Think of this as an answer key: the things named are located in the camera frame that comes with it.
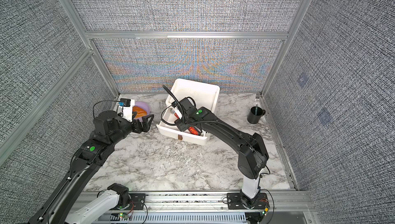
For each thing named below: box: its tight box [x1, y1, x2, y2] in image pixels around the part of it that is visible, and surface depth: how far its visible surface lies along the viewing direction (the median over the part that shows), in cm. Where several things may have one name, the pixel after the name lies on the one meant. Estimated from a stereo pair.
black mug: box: [246, 106, 266, 125], surface depth 102 cm
